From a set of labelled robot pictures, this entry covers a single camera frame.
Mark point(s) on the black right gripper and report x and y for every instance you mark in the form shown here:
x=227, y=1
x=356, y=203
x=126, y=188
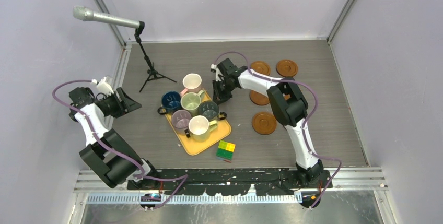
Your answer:
x=220, y=96

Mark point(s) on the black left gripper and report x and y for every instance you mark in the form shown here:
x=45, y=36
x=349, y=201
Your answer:
x=129, y=104

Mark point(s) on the dark grey green mug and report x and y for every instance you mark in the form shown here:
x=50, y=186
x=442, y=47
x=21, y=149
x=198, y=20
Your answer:
x=211, y=111

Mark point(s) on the yellow plastic tray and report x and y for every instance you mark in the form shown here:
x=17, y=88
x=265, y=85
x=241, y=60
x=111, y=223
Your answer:
x=192, y=147

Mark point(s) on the yellow-green faceted mug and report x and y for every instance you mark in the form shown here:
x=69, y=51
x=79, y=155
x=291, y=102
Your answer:
x=200, y=128

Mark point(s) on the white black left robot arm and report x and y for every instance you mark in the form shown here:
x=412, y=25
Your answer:
x=107, y=154

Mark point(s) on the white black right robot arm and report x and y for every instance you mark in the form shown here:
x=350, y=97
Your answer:
x=289, y=107

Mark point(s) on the light green mug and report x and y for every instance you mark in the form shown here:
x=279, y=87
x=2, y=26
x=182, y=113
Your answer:
x=191, y=101

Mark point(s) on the pink faceted mug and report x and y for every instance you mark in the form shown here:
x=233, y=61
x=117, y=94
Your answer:
x=192, y=83

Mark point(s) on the black microphone tripod stand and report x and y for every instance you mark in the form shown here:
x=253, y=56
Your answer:
x=153, y=74

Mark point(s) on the dark blue mug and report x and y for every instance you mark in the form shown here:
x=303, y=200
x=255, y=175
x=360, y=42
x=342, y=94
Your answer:
x=170, y=103

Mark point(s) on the colourful toy brick block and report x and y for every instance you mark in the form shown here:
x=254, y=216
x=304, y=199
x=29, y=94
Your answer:
x=225, y=151

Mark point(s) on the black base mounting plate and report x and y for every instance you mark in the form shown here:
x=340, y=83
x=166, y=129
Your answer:
x=234, y=182

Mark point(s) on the silver microphone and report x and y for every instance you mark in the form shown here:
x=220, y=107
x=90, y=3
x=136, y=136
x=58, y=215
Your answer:
x=86, y=14

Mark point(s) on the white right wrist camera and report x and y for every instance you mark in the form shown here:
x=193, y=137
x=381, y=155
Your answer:
x=218, y=74

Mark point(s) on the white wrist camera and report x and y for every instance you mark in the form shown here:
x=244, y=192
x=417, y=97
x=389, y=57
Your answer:
x=103, y=85
x=218, y=74

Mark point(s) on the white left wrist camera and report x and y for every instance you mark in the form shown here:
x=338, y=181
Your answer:
x=103, y=85

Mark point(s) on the purple mug black handle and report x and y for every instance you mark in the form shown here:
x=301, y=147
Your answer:
x=180, y=122

